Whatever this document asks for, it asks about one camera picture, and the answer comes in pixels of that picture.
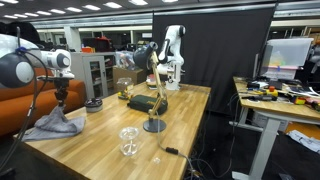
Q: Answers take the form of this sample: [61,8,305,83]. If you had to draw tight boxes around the grey ribbed towel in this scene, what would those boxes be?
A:
[21,105,87,143]

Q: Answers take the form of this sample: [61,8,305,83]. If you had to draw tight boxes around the wooden desk with white legs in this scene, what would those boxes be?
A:
[231,76,320,180]

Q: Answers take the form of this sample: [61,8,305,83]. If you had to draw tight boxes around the white papers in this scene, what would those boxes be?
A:
[286,129,320,154]

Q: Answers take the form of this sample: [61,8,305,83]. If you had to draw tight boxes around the grey cabinet with glass door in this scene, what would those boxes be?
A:
[70,51,116,100]

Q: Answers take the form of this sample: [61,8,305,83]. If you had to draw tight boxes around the light grey wrist camera box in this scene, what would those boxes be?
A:
[36,70,76,81]

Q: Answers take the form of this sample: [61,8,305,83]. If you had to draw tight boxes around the orange sofa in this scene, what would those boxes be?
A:
[0,68,88,137]

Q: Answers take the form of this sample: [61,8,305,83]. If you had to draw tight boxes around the dark green zip case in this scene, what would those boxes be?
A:
[127,94,169,116]

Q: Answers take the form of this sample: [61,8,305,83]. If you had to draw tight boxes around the clear glass jar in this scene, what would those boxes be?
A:
[118,126,140,157]

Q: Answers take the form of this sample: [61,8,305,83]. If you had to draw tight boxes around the grey lamp cable with switch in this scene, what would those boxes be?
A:
[154,111,195,180]

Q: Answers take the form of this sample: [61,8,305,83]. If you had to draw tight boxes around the clear plastic storage bin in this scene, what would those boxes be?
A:
[259,37,315,81]

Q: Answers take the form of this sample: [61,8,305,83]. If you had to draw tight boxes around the black backdrop curtain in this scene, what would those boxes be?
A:
[152,6,277,116]

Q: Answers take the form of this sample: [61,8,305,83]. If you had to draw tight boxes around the wooden desk lamp grey base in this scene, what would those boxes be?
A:
[133,41,169,134]

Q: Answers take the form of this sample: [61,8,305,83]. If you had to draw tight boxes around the brown cardboard box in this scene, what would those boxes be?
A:
[112,65,148,87]

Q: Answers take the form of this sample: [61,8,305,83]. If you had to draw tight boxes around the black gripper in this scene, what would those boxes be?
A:
[53,78,70,109]

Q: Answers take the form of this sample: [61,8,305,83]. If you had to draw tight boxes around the clear bag of items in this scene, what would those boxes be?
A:
[114,50,137,72]

